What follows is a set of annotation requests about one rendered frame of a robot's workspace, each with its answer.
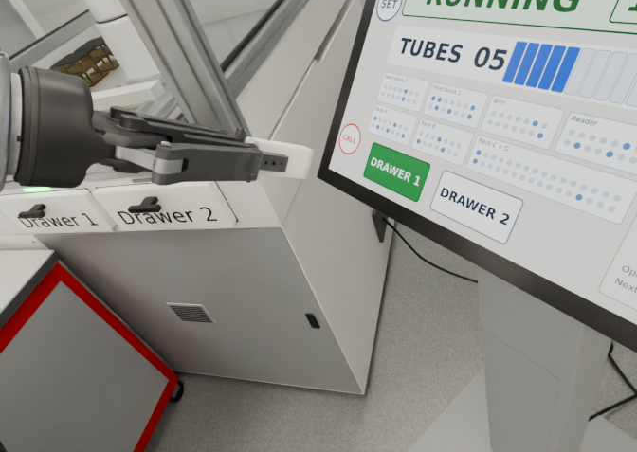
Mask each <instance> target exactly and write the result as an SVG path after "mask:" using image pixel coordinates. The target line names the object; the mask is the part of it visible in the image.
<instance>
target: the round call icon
mask: <svg viewBox="0 0 637 452"><path fill-rule="evenodd" d="M365 128H366V127H365V126H362V125H359V124H356V123H353V122H351V121H349V120H346V119H343V122H342V126H341V129H340V133H339V136H338V140H337V145H336V148H335V151H337V152H339V153H342V154H345V155H347V156H349V157H351V158H353V159H356V156H357V153H358V150H359V146H360V143H361V140H362V137H363V134H364V131H365Z"/></svg>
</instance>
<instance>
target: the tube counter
mask: <svg viewBox="0 0 637 452"><path fill-rule="evenodd" d="M465 77H466V78H468V79H472V80H477V81H486V82H492V83H496V84H501V85H506V86H511V87H516V88H521V89H526V90H531V91H536V92H540V93H546V94H551V95H556V96H560V97H565V98H570V99H580V100H584V101H589V102H594V103H600V104H605V105H609V106H614V107H619V108H624V109H629V110H634V111H637V49H629V48H620V47H610V46H601V45H583V44H574V43H565V42H556V41H546V40H537V39H528V38H519V37H509V36H500V35H491V34H481V35H480V38H479V41H478V43H477V46H476V48H475V51H474V54H473V57H472V60H471V62H470V65H469V67H468V70H467V73H466V75H465Z"/></svg>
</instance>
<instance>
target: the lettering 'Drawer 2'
mask: <svg viewBox="0 0 637 452"><path fill-rule="evenodd" d="M203 208H205V207H202V208H200V210H201V209H203ZM205 209H207V210H208V211H209V216H208V218H207V221H217V219H209V218H210V216H211V214H212V212H211V210H210V209H209V208H205ZM117 213H118V215H119V216H120V217H121V219H122V220H123V221H124V222H125V223H126V225H127V224H133V223H134V222H135V220H134V218H133V217H132V216H131V215H130V214H129V213H127V212H124V211H117ZM121 213H126V214H128V215H129V216H130V217H131V219H132V220H133V222H131V223H127V222H126V221H125V219H124V218H123V217H122V216H121ZM166 213H167V216H168V218H169V219H168V218H167V217H166V216H165V215H164V214H163V213H160V216H161V218H162V219H161V218H160V217H159V216H158V215H156V214H155V213H154V215H155V216H156V217H157V218H158V219H159V220H160V221H161V222H162V223H165V221H164V218H163V216H164V217H165V218H166V219H167V220H168V221H169V222H170V223H171V222H172V220H171V218H170V215H169V213H168V212H166ZM175 213H178V214H180V215H181V216H175ZM142 215H143V216H144V215H150V216H151V217H147V218H146V221H147V222H148V223H150V224H153V223H157V221H156V220H155V218H154V217H153V216H152V215H151V214H149V213H143V214H142ZM162 215H163V216H162ZM151 218H152V219H153V220H154V221H153V222H150V221H148V219H151ZM173 218H174V219H175V220H176V221H178V222H181V223H185V222H187V220H185V221H180V220H178V219H177V218H184V216H183V214H181V213H180V212H174V213H173Z"/></svg>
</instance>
